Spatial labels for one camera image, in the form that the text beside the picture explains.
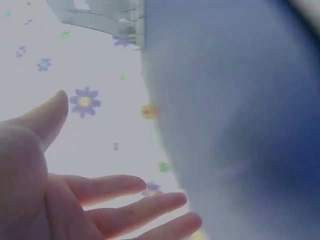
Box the person's left hand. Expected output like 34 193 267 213
0 89 203 240

